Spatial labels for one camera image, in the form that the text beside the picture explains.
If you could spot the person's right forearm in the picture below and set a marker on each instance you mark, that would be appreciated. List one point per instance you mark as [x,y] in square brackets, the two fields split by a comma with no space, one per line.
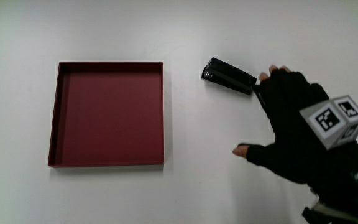
[350,211]

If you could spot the red square tray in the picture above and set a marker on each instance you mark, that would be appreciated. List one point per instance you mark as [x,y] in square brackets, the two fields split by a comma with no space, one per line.
[110,118]

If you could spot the black stapler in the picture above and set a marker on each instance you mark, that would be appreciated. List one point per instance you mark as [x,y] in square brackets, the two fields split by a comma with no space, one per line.
[228,76]

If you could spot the white desk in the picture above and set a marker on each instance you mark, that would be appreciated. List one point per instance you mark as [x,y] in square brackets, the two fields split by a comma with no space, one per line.
[197,193]

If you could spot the person's right hand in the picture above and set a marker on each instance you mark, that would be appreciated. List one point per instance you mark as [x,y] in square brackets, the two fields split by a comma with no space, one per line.
[291,130]

